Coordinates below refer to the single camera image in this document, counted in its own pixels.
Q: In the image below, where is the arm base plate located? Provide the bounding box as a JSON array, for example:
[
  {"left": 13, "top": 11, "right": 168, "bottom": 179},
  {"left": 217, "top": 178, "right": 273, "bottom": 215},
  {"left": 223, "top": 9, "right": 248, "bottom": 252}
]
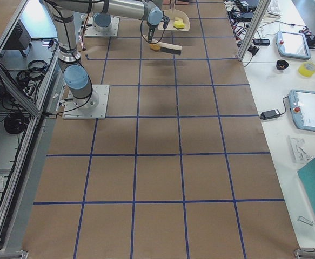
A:
[
  {"left": 85, "top": 16, "right": 120, "bottom": 38},
  {"left": 62, "top": 84, "right": 110, "bottom": 119}
]

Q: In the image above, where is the yellow tape roll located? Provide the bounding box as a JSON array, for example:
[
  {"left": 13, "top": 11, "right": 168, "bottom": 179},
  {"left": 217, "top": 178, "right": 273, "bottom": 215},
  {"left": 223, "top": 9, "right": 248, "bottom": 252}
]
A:
[{"left": 298, "top": 62, "right": 315, "bottom": 77}]

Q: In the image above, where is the lower blue teach pendant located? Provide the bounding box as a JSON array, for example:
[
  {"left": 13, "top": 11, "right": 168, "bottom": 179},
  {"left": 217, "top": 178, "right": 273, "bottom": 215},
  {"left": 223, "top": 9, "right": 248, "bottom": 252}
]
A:
[{"left": 289, "top": 90, "right": 315, "bottom": 132}]

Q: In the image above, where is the aluminium frame post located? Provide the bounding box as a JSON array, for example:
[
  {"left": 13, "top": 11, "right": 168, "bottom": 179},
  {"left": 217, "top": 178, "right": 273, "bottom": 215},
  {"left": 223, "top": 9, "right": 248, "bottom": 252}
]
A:
[{"left": 237, "top": 0, "right": 270, "bottom": 62}]

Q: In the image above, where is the black power brick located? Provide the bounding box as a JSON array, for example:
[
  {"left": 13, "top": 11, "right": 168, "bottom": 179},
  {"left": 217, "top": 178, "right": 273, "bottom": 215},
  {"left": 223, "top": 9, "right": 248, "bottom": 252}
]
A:
[{"left": 259, "top": 109, "right": 281, "bottom": 120}]

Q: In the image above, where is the upper blue teach pendant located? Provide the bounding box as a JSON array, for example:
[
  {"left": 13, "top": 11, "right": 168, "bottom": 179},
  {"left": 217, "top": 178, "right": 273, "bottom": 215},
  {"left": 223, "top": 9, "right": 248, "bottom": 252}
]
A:
[{"left": 276, "top": 31, "right": 311, "bottom": 60}]

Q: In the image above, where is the beige hand brush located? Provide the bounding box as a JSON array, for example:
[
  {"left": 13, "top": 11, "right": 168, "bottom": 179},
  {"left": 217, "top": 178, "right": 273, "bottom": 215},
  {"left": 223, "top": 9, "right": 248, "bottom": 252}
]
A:
[{"left": 148, "top": 38, "right": 183, "bottom": 55}]

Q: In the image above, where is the blue teach pendant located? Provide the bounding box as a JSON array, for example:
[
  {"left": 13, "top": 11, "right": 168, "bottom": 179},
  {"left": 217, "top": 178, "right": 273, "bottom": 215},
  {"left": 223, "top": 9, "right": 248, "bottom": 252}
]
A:
[
  {"left": 276, "top": 31, "right": 311, "bottom": 60},
  {"left": 289, "top": 90, "right": 315, "bottom": 132}
]

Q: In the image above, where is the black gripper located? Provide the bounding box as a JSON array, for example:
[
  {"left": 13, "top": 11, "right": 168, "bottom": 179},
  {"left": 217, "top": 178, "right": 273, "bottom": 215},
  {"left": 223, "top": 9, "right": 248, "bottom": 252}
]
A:
[{"left": 148, "top": 16, "right": 170, "bottom": 40}]

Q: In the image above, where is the beige plastic dustpan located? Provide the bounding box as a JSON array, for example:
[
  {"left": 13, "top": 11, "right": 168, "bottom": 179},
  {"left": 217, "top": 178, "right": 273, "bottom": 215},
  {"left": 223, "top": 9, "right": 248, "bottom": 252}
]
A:
[{"left": 158, "top": 1, "right": 190, "bottom": 31}]

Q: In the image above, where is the orange potato-like lump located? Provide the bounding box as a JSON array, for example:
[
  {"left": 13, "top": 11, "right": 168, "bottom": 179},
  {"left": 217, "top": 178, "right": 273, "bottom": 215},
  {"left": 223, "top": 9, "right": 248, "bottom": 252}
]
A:
[{"left": 149, "top": 44, "right": 161, "bottom": 51}]

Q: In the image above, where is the yellow sponge piece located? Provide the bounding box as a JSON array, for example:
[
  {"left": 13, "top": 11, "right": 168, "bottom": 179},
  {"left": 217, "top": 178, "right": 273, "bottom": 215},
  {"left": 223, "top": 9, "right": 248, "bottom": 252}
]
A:
[{"left": 173, "top": 19, "right": 185, "bottom": 30}]

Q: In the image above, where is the grey metal box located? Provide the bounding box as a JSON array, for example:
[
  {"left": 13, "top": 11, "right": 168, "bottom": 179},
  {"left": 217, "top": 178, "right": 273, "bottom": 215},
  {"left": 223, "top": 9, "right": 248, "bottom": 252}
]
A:
[{"left": 3, "top": 20, "right": 32, "bottom": 57}]

